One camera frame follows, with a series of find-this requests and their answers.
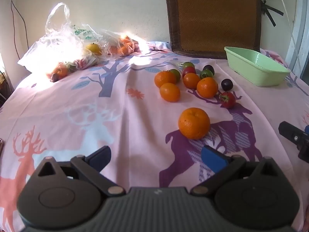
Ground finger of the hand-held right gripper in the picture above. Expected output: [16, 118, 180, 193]
[278, 121, 309, 164]

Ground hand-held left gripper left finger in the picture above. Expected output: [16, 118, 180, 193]
[31, 146, 126, 197]

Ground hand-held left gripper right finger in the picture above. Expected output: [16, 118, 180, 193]
[192, 145, 283, 197]

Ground large orange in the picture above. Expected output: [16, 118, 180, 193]
[178, 107, 211, 140]

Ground red tomato with green stem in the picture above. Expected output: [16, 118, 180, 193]
[219, 91, 236, 109]

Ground light green plastic basket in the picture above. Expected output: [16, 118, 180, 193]
[224, 46, 290, 87]

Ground small orange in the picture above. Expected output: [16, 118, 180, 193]
[196, 77, 219, 99]
[183, 73, 201, 90]
[160, 83, 181, 102]
[154, 70, 177, 88]

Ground dark purple plum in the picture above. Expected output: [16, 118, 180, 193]
[221, 78, 236, 92]
[203, 64, 215, 76]

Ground pink printed bed sheet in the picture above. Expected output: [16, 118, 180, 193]
[0, 41, 309, 232]

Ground orange in plastic bag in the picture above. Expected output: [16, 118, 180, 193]
[52, 65, 69, 78]

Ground yellow citrus fruit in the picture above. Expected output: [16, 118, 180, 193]
[84, 43, 102, 56]

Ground large clear plastic bag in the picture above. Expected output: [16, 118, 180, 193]
[17, 2, 103, 83]

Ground brown woven seat cushion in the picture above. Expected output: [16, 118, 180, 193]
[163, 0, 262, 60]

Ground white cable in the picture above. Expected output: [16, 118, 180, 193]
[277, 0, 301, 62]

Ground black cushion strap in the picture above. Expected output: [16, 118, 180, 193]
[259, 0, 284, 27]

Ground black cable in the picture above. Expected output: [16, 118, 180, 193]
[7, 0, 30, 62]

